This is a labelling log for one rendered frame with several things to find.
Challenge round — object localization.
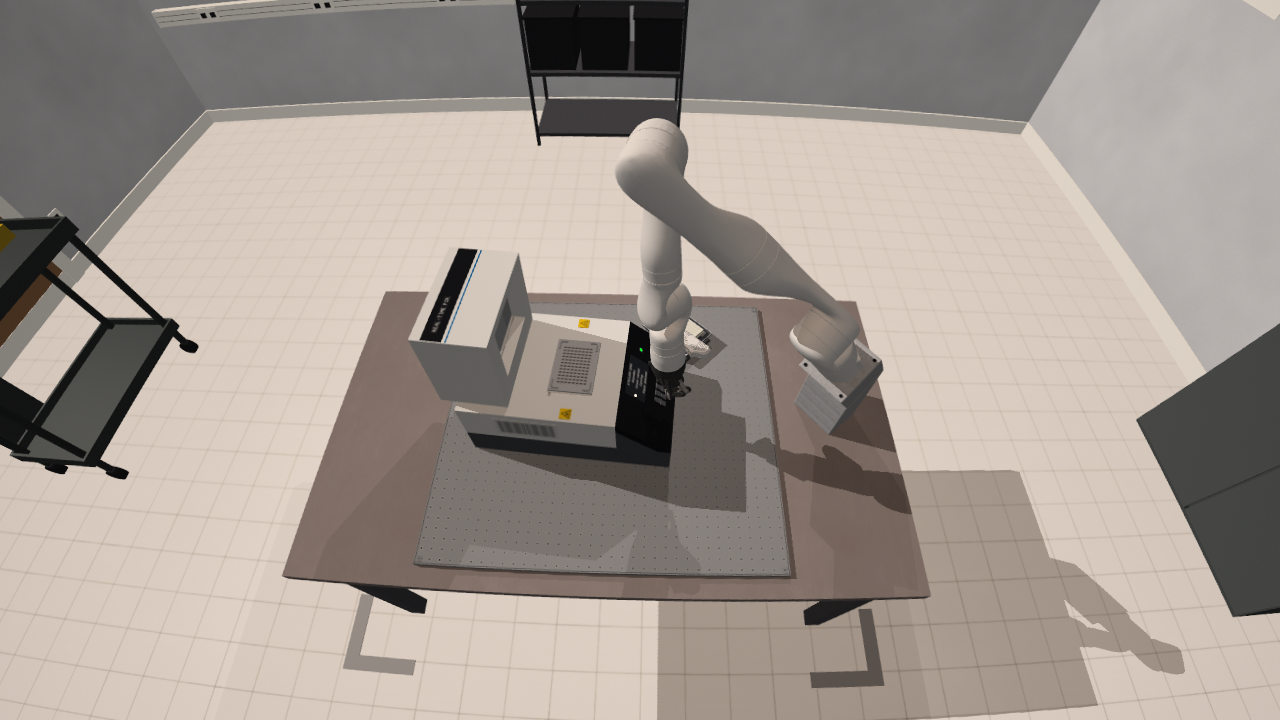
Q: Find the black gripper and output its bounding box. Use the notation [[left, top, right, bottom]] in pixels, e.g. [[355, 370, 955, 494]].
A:
[[648, 359, 691, 400]]

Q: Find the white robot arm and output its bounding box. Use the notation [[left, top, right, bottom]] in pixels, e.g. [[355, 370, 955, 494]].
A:
[[614, 118, 864, 383]]

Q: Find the dark grey rectangular frame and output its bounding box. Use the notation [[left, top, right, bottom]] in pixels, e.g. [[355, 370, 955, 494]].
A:
[[643, 316, 712, 363]]

